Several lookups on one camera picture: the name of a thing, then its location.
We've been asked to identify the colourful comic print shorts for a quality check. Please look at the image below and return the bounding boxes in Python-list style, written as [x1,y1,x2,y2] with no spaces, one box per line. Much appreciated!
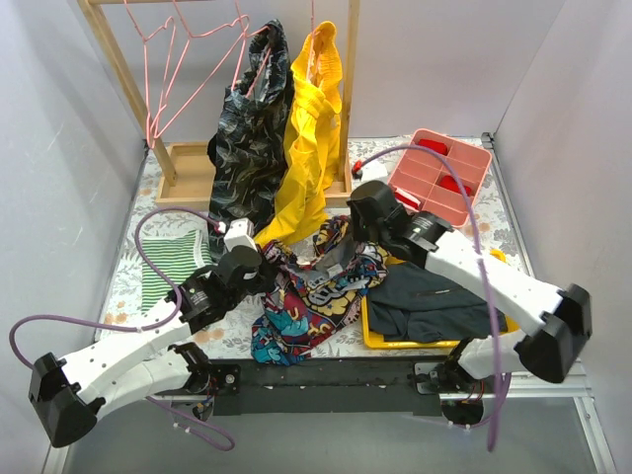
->
[251,215,389,366]

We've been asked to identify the pink wire hanger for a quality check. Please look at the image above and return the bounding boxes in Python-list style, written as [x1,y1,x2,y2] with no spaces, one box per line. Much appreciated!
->
[135,1,255,141]
[121,0,190,148]

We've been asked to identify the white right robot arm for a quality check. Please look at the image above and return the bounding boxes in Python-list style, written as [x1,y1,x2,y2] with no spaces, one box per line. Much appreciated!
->
[348,181,593,393]

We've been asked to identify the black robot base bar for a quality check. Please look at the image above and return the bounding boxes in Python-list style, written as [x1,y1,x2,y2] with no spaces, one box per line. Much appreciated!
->
[152,355,488,417]

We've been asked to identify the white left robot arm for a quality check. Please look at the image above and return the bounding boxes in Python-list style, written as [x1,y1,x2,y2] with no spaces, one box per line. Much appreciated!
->
[29,246,276,448]

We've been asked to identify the yellow shorts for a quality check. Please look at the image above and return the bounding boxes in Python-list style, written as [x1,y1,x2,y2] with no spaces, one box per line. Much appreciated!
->
[255,21,343,247]

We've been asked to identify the dark leaf print shorts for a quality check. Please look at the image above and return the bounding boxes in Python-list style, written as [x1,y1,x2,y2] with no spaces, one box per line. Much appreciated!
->
[207,20,294,234]

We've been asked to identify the pink hanger with yellow shorts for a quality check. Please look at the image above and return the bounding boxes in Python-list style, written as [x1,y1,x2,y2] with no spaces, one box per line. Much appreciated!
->
[306,0,317,86]

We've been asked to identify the pink hanger with dark shorts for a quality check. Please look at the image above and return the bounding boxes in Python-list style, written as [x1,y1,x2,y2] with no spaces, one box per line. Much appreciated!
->
[231,0,277,100]

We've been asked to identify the red white cloth lower compartment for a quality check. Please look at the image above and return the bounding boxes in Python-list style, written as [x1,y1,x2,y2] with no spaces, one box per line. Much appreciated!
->
[394,190,423,211]

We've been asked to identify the pink divided organiser box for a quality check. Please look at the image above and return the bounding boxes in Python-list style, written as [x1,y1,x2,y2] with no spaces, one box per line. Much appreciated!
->
[388,128,492,228]

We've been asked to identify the green striped shirt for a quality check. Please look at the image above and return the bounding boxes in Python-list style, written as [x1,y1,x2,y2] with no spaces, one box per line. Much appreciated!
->
[141,230,212,314]

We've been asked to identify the red cloth middle compartment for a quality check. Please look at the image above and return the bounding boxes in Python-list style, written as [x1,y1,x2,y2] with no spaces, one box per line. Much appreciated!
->
[438,175,472,197]

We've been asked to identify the red cloth upper compartment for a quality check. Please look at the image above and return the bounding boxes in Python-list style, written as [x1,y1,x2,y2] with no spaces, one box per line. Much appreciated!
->
[417,139,449,156]

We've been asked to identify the dark navy garment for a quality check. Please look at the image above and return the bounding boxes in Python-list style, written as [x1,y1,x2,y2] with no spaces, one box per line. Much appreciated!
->
[367,261,510,343]

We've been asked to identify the wooden clothes rack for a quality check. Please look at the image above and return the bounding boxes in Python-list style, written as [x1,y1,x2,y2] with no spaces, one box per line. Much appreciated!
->
[78,1,360,210]

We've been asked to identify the yellow plastic tray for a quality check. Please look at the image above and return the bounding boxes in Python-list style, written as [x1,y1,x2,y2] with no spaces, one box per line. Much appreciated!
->
[360,249,519,351]

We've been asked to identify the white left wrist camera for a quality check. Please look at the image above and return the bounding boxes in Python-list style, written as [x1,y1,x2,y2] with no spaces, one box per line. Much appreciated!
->
[217,218,257,252]

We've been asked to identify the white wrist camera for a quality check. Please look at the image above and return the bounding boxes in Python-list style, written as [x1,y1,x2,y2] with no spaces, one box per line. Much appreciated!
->
[217,218,257,252]
[352,160,388,183]

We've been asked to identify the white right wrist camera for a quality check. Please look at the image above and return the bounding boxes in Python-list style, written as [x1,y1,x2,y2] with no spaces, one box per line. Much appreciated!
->
[352,160,388,183]

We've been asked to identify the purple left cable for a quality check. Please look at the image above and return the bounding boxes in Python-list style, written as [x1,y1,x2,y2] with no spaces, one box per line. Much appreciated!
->
[9,206,223,369]

